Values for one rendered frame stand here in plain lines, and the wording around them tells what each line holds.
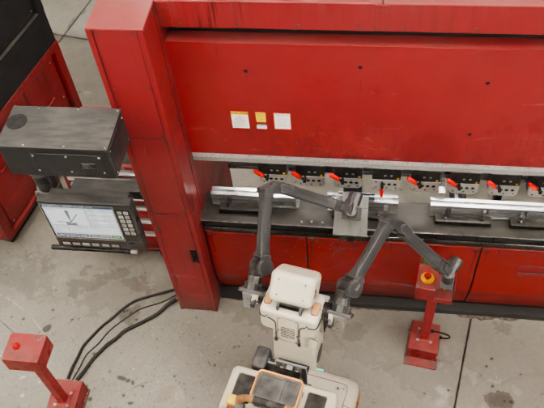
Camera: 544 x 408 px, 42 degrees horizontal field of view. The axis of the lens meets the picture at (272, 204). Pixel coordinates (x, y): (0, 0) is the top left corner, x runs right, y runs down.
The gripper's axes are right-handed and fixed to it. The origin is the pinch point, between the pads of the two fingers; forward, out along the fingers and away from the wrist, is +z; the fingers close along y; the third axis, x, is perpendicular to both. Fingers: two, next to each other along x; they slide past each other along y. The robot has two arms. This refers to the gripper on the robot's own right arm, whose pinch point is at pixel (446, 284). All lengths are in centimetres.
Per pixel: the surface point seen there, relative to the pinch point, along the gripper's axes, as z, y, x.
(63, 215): -82, -29, 179
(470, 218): -2.9, 38.7, -6.9
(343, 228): -19, 13, 57
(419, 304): 78, 8, 12
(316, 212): -3, 26, 76
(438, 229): -2.2, 29.5, 9.0
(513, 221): -2, 42, -29
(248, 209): -8, 19, 114
